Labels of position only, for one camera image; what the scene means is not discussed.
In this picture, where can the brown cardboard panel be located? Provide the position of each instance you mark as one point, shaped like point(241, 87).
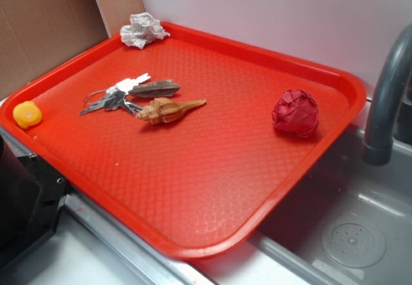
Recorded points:
point(39, 35)

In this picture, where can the red plastic tray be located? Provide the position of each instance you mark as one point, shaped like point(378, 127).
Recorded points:
point(200, 185)

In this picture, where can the grey curved faucet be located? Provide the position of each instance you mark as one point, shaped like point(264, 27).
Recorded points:
point(389, 117)

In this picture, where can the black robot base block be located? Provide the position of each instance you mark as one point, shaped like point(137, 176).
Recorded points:
point(32, 195)

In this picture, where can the silver key bunch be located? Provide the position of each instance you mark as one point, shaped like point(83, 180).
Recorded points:
point(115, 97)

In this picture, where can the striped brown conch seashell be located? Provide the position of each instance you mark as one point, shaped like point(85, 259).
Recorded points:
point(164, 110)

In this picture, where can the round grey sink drain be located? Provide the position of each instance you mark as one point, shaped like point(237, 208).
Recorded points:
point(353, 242)

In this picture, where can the crumpled white paper tissue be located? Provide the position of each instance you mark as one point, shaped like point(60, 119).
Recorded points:
point(142, 30)

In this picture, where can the grey plastic sink basin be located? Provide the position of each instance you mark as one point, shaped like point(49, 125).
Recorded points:
point(286, 248)

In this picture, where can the yellow rubber duck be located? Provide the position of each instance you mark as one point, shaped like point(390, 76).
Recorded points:
point(27, 114)

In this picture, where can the crumpled red paper ball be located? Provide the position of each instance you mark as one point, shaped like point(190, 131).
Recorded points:
point(296, 112)

